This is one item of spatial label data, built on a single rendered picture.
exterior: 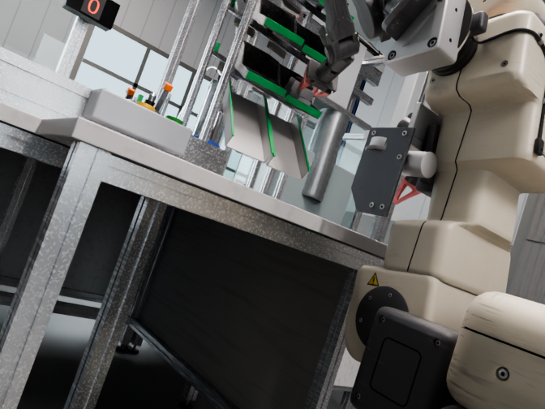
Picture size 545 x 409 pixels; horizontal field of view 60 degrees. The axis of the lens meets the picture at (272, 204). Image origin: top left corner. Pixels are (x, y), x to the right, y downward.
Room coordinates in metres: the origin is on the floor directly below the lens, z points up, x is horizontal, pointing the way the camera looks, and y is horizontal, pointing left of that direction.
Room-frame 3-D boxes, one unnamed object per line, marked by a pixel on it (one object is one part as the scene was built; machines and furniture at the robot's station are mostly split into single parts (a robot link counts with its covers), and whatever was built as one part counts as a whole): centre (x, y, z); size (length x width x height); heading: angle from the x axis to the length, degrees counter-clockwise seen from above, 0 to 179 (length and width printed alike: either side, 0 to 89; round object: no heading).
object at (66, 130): (1.18, 0.12, 0.84); 0.90 x 0.70 x 0.03; 126
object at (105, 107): (1.00, 0.32, 0.93); 0.21 x 0.07 x 0.06; 128
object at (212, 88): (2.22, 0.40, 1.32); 0.14 x 0.14 x 0.38
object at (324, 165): (2.52, -0.07, 1.50); 0.38 x 0.21 x 0.88; 38
